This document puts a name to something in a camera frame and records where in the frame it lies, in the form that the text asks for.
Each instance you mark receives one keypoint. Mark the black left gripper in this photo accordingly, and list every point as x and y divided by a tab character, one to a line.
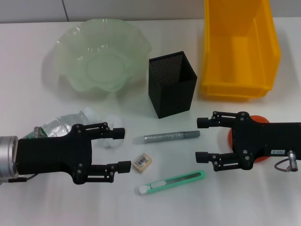
51	153

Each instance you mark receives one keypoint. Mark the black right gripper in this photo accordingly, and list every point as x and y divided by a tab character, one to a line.
270	139

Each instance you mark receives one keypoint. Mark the white paper ball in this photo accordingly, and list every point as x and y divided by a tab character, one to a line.
107	143

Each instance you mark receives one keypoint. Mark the orange-red soft toy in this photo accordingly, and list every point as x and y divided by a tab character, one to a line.
261	118

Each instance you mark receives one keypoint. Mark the clear green-label water bottle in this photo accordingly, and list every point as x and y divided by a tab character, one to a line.
58	122

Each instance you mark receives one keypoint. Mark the beige eraser with barcode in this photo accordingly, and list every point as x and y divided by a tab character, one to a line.
142	160

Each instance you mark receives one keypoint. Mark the silver glitter pen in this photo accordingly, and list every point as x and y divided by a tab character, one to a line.
164	137

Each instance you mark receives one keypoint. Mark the black mesh pen holder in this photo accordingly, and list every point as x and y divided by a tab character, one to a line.
171	99

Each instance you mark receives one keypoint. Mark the green utility knife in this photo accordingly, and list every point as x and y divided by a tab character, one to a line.
171	182

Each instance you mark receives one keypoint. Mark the green wavy glass fruit plate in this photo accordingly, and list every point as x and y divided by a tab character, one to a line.
103	66

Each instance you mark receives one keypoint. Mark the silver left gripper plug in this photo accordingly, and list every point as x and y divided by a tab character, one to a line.
38	132

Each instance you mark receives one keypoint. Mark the yellow plastic storage bin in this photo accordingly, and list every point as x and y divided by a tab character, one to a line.
237	58

